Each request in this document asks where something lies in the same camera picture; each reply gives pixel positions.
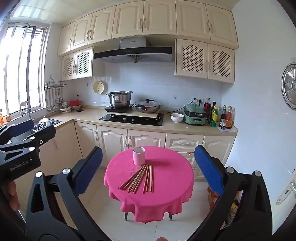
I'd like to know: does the black induction cooker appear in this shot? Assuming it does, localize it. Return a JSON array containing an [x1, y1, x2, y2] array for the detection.
[[105, 104, 134, 113]]

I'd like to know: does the cream wall cabinet row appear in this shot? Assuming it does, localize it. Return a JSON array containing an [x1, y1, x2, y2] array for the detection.
[[57, 0, 239, 56]]

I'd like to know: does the cream base cabinet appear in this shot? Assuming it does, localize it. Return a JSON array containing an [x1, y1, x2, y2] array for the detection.
[[14, 120, 236, 209]]

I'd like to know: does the cream lattice door cabinet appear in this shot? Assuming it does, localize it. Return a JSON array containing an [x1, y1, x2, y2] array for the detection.
[[174, 39, 235, 84], [61, 46, 94, 81]]

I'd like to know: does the beige board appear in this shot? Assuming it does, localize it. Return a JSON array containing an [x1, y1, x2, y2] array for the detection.
[[109, 109, 160, 120]]

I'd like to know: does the steel wall utensil rack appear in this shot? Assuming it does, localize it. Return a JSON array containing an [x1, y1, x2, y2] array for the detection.
[[44, 75, 67, 90]]

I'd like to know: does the round metal dish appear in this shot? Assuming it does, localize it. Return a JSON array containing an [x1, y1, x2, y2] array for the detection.
[[37, 117, 51, 130]]

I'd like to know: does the wok with glass lid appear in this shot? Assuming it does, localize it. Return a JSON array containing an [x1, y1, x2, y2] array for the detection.
[[134, 99, 162, 113]]

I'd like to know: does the steel sink faucet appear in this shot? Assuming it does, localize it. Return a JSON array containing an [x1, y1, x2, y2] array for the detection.
[[19, 102, 32, 121]]

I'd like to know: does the green electric cooker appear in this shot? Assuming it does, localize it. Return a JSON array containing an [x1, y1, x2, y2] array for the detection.
[[183, 103, 207, 126]]

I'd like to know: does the steel steamer plate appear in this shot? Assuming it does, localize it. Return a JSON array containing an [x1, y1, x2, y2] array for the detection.
[[281, 62, 296, 109]]

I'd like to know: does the row of hanging steel ladles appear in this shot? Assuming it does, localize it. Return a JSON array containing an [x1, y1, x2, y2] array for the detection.
[[46, 88, 63, 112]]

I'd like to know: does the beige stone countertop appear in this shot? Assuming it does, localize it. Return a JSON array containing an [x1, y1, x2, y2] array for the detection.
[[9, 105, 238, 139]]

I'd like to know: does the barred window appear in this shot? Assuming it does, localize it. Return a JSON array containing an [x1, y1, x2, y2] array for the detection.
[[0, 22, 48, 116]]

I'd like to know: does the black power cable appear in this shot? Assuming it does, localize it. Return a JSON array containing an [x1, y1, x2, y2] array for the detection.
[[159, 99, 197, 114]]

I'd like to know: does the orange snack packet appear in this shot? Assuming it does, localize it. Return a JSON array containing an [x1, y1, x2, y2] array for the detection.
[[207, 186, 220, 210]]

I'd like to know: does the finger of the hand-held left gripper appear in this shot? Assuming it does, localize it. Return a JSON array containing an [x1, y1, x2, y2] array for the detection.
[[0, 119, 34, 144], [0, 125, 56, 154]]

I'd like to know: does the cream round strainer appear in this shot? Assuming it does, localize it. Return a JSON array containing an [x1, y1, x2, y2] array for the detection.
[[93, 81, 105, 95]]

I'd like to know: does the person's left hand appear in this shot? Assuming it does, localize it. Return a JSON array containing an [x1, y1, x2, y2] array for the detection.
[[0, 180, 18, 210]]

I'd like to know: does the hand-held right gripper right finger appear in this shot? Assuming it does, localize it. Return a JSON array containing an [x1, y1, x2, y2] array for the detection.
[[187, 145, 272, 241]]

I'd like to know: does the pink tablecloth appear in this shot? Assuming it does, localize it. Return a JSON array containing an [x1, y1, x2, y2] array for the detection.
[[104, 146, 194, 223]]

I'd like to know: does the red sauce bottle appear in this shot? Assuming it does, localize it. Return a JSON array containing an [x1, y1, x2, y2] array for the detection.
[[225, 106, 234, 129]]

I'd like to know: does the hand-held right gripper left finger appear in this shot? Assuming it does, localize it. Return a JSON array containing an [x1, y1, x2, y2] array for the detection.
[[25, 146, 109, 241]]

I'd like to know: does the white chopstick holder cup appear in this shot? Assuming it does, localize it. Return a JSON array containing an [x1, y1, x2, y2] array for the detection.
[[132, 147, 146, 166]]

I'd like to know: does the silver door handle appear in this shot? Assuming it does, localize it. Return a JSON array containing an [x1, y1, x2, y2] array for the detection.
[[275, 181, 296, 205]]

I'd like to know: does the steel sink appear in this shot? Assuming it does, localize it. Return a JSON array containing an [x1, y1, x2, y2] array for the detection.
[[9, 117, 62, 143]]

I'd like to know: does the black glass gas stove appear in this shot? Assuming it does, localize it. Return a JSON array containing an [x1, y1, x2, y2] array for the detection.
[[99, 113, 164, 127]]

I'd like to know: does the small round table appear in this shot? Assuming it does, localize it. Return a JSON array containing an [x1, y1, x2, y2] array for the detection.
[[124, 212, 173, 222]]

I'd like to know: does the bundle of wooden chopsticks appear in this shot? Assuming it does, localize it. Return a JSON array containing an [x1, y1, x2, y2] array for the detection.
[[118, 164, 154, 194]]

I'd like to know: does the dark soy sauce bottle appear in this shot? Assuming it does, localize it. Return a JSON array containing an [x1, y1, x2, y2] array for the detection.
[[220, 105, 227, 127]]

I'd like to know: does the stainless steel pot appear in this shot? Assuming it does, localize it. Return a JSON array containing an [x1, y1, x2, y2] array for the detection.
[[106, 91, 133, 108]]

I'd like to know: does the stack of white bowls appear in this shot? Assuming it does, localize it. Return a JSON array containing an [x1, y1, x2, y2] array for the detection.
[[60, 101, 72, 113]]

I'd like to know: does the green bottle with yellow cap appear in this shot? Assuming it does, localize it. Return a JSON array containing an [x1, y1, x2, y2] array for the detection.
[[210, 106, 219, 127]]

